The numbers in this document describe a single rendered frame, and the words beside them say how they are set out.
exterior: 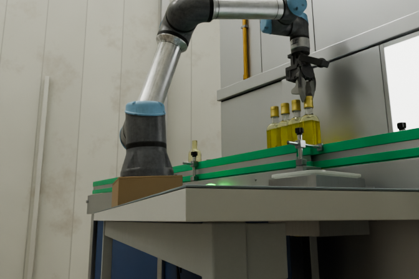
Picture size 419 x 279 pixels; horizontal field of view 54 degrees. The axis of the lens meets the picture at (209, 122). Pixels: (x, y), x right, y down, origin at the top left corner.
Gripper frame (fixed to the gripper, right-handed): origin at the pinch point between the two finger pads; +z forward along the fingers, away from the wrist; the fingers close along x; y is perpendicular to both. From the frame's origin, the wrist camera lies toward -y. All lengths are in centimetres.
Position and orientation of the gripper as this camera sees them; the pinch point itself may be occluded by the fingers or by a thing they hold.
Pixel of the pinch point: (307, 99)
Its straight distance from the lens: 159.2
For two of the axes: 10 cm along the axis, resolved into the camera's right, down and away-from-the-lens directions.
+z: 0.1, 9.7, -2.3
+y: -6.2, 1.9, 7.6
